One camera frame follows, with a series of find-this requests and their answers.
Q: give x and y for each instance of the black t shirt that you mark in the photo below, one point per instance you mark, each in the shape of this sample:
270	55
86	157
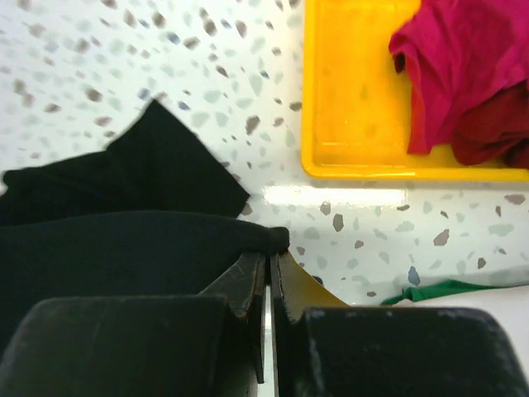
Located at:
154	213

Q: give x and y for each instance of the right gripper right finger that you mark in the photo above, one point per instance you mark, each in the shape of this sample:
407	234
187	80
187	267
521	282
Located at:
325	347

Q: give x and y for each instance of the dark red t shirt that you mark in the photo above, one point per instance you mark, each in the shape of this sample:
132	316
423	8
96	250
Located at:
496	129

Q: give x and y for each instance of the folded green t shirt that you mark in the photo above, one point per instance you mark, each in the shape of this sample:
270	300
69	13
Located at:
439	290

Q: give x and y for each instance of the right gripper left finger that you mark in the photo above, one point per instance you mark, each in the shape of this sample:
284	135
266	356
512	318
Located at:
206	344

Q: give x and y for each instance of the pink t shirt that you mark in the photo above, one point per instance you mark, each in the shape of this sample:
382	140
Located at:
457	55

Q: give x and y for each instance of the yellow plastic bin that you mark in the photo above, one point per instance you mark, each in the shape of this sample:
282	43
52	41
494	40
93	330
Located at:
356	108

